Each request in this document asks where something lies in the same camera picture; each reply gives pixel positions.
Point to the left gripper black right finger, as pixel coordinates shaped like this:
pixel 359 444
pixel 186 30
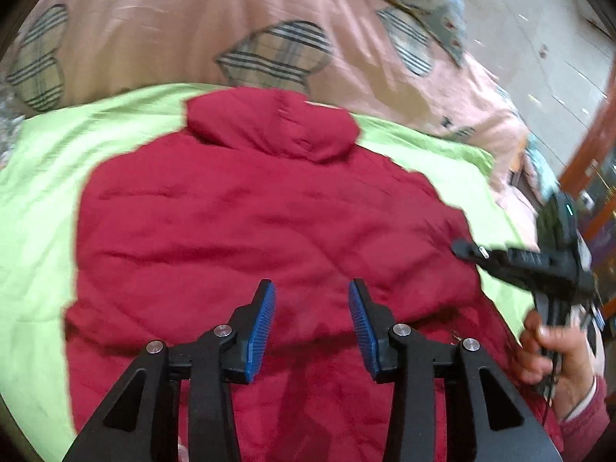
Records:
pixel 448 399

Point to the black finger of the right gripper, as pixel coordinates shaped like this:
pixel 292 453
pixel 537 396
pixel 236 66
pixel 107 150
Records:
pixel 491 260

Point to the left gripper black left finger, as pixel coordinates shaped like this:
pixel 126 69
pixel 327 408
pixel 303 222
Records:
pixel 138 420

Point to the red quilted padded coat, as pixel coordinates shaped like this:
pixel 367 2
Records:
pixel 265 185

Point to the lime green bed sheet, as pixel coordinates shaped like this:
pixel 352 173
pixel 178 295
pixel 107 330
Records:
pixel 40 190

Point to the floral ruffled pillow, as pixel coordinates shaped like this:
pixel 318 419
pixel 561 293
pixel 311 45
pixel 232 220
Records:
pixel 11 120

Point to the pink duvet with plaid hearts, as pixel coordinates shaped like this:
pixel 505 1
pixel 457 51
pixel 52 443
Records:
pixel 367 56

